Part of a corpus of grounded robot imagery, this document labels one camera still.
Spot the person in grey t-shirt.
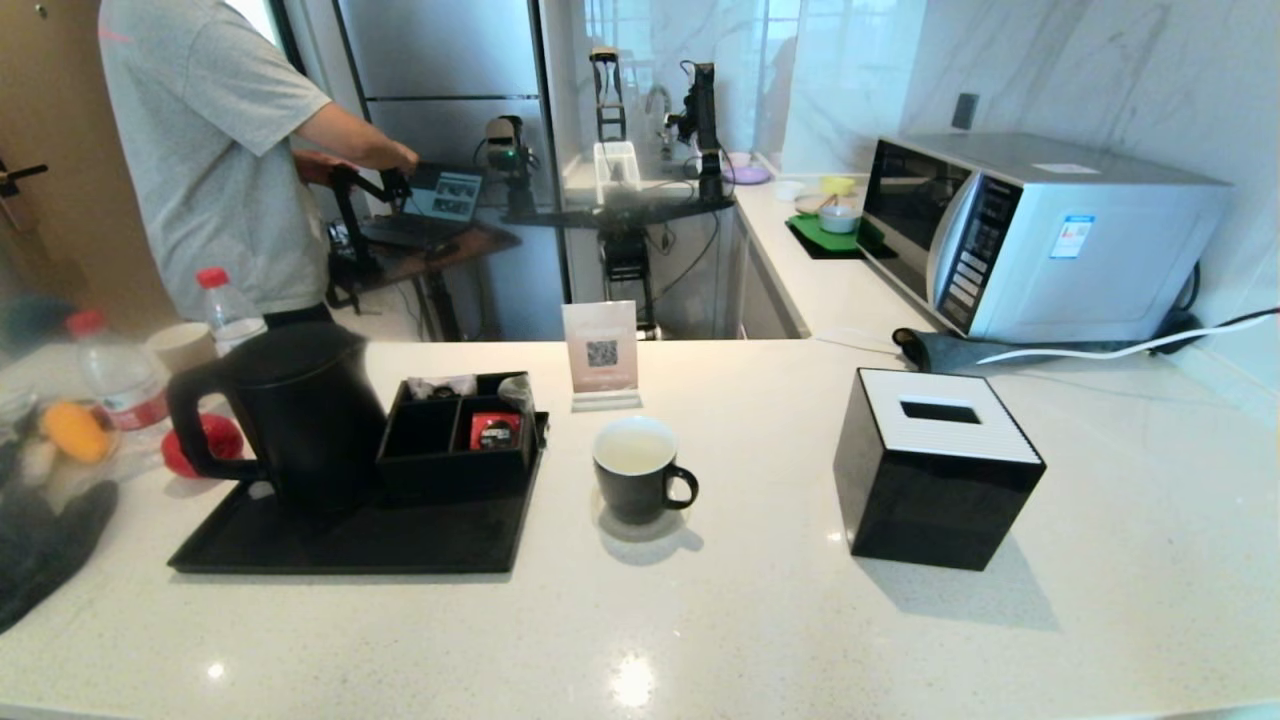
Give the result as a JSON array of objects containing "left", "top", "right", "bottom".
[{"left": 98, "top": 0, "right": 421, "bottom": 326}]

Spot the red toy apple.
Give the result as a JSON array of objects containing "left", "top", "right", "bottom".
[{"left": 162, "top": 413, "right": 246, "bottom": 479}]

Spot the green stool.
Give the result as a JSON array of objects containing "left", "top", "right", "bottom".
[{"left": 0, "top": 295, "right": 76, "bottom": 351}]

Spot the dark fabric bag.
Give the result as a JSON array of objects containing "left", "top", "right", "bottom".
[{"left": 0, "top": 480, "right": 119, "bottom": 633}]

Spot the orange toy corn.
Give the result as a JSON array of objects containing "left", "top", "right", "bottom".
[{"left": 40, "top": 401, "right": 109, "bottom": 464}]

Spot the grey refrigerator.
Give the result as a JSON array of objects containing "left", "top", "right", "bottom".
[{"left": 332, "top": 0, "right": 567, "bottom": 341}]

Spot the black power cable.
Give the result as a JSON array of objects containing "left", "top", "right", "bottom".
[{"left": 1168, "top": 262, "right": 1206, "bottom": 319}]

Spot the black mug white inside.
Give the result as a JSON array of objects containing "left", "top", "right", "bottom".
[{"left": 592, "top": 416, "right": 700, "bottom": 526}]

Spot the green mat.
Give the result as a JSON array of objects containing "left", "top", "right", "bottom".
[{"left": 786, "top": 210, "right": 889, "bottom": 261}]

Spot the QR code sign stand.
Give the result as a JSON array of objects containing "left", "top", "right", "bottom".
[{"left": 562, "top": 300, "right": 643, "bottom": 413}]

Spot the black compartment organizer box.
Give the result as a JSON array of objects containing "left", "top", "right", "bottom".
[{"left": 376, "top": 371, "right": 544, "bottom": 501}]

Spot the white cable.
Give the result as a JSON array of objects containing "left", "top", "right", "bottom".
[{"left": 976, "top": 308, "right": 1280, "bottom": 366}]

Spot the silver microwave oven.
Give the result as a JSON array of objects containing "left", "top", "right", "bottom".
[{"left": 857, "top": 132, "right": 1234, "bottom": 344}]

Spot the brown paper cup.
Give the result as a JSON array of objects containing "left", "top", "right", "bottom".
[{"left": 147, "top": 322, "right": 218, "bottom": 373}]

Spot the black electric kettle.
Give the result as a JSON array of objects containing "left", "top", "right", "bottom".
[{"left": 165, "top": 322, "right": 389, "bottom": 516}]

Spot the red packaged item with label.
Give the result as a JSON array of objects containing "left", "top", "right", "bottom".
[{"left": 470, "top": 413, "right": 523, "bottom": 451}]

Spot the open laptop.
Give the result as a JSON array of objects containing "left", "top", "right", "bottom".
[{"left": 365, "top": 165, "right": 486, "bottom": 251}]

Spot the bright window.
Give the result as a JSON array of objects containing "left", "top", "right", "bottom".
[{"left": 225, "top": 0, "right": 301, "bottom": 61}]

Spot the metal faucet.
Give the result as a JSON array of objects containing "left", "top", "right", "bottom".
[{"left": 645, "top": 84, "right": 675, "bottom": 161}]

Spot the black tissue box white lid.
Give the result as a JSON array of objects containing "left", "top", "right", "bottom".
[{"left": 833, "top": 367, "right": 1048, "bottom": 572}]

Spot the clear water bottle red cap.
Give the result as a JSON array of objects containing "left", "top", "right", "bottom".
[
  {"left": 66, "top": 310, "right": 171, "bottom": 461},
  {"left": 195, "top": 267, "right": 269, "bottom": 353}
]

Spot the white dish rack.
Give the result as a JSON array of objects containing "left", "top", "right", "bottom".
[{"left": 593, "top": 140, "right": 642, "bottom": 206}]

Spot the black serving tray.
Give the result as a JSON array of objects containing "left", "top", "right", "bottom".
[{"left": 168, "top": 412, "right": 552, "bottom": 576}]

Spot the black ladder-shaped frame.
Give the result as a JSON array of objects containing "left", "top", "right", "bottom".
[{"left": 589, "top": 45, "right": 628, "bottom": 143}]

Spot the black robot stand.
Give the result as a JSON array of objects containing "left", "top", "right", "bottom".
[{"left": 500, "top": 190, "right": 743, "bottom": 339}]

